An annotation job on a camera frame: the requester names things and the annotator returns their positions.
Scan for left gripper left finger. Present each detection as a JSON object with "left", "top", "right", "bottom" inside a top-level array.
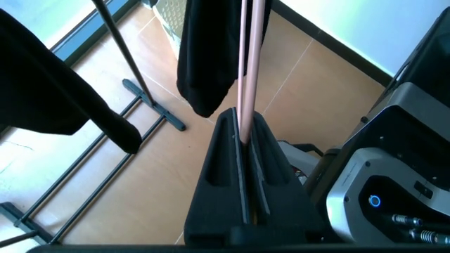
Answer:
[{"left": 183, "top": 107, "right": 251, "bottom": 246}]

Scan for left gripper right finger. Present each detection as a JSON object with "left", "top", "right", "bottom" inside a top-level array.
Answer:
[{"left": 249, "top": 111, "right": 324, "bottom": 243}]

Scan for pink clothes hanger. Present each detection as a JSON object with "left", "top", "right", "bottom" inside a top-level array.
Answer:
[{"left": 236, "top": 0, "right": 267, "bottom": 145}]

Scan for black shorts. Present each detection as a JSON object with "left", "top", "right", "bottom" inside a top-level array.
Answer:
[{"left": 0, "top": 8, "right": 143, "bottom": 155}]

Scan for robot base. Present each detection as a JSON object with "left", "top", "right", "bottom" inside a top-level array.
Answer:
[{"left": 277, "top": 6, "right": 450, "bottom": 247}]

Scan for black clothes rack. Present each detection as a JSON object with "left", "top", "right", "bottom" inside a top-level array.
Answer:
[{"left": 0, "top": 0, "right": 186, "bottom": 246}]

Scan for white laundry basket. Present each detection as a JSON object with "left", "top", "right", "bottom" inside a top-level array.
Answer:
[{"left": 153, "top": 0, "right": 187, "bottom": 59}]

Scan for window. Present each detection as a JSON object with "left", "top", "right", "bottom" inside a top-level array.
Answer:
[{"left": 0, "top": 0, "right": 140, "bottom": 67}]

